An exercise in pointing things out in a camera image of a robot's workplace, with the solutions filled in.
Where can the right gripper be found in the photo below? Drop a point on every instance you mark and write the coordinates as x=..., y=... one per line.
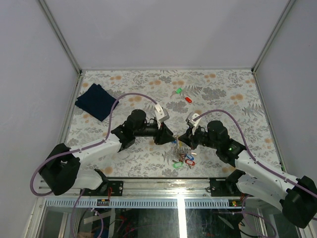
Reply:
x=189, y=139

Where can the dark blue folded cloth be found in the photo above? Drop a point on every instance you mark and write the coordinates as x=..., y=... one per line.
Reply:
x=97, y=102

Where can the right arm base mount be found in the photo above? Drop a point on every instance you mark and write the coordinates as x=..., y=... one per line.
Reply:
x=217, y=187

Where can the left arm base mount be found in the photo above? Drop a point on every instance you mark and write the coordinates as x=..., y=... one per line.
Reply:
x=111, y=188

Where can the red capped key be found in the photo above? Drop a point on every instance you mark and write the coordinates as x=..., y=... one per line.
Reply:
x=188, y=100

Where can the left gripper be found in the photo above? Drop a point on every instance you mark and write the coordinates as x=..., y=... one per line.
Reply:
x=164, y=135

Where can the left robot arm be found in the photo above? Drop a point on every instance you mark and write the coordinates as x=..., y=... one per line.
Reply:
x=64, y=168

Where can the white slotted cable duct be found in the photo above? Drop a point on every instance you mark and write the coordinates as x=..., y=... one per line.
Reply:
x=143, y=203

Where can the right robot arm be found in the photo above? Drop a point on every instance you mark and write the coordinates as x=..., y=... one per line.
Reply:
x=295, y=197

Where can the corner frame post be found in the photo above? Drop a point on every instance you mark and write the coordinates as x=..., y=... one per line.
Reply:
x=58, y=33
x=273, y=34

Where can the right corner frame post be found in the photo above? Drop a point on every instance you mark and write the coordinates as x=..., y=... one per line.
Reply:
x=273, y=34

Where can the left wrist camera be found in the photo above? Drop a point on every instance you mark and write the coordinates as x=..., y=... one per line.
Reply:
x=161, y=113

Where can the floral tablecloth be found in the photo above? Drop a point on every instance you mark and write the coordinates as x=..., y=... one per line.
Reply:
x=229, y=96

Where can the left corner frame post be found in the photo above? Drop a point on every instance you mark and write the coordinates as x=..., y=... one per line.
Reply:
x=58, y=33

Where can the green capped key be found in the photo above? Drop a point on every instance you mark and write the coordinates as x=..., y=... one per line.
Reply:
x=177, y=91

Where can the aluminium front rail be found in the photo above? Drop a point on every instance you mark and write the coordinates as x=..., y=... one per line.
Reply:
x=147, y=188

